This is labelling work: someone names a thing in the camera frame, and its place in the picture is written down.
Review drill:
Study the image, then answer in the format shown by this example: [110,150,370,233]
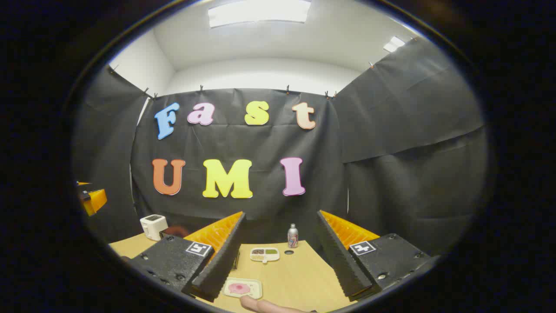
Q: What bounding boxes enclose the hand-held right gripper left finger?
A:
[130,212,246,303]

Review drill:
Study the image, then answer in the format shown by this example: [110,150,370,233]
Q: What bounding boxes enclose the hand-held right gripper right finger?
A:
[316,210,430,303]

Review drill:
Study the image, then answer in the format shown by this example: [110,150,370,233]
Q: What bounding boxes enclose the cream square plate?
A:
[222,277,263,300]

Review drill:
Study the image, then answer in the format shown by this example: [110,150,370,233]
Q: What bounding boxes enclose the black electric oven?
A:
[160,226,190,240]

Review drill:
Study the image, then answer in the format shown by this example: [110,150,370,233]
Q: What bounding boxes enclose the white divided plate with beans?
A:
[250,247,280,264]

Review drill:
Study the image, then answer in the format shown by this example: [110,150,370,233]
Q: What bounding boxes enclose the white toaster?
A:
[139,214,169,241]

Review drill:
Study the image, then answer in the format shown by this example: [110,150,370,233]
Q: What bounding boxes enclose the small ceiling light panel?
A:
[383,36,407,53]

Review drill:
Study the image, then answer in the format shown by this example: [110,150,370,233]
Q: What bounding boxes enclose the large ceiling light panel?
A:
[208,0,312,29]

